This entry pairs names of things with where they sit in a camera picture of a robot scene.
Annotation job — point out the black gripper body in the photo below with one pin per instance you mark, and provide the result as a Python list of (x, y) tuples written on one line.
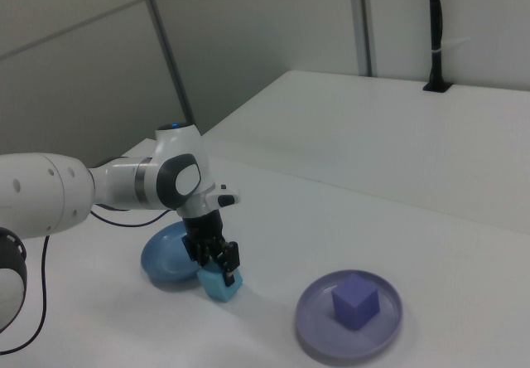
[(203, 227)]

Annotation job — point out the purple plate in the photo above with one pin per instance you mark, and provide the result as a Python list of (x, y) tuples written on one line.
[(314, 322)]

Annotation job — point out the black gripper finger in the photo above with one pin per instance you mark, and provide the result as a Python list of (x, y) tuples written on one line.
[(196, 252), (231, 258)]

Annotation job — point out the blue plate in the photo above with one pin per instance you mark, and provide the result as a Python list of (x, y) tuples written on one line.
[(165, 256)]

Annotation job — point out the grey partition post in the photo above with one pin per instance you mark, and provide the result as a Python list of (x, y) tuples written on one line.
[(165, 45), (364, 24)]

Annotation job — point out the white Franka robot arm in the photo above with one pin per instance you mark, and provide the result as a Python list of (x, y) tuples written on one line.
[(41, 190)]

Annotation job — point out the black clamped pole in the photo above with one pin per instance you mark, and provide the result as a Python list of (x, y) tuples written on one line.
[(435, 32)]

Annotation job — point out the purple cube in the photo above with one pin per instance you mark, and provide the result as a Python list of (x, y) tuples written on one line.
[(352, 306)]

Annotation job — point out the cyan cube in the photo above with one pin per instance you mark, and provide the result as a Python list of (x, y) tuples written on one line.
[(215, 289)]

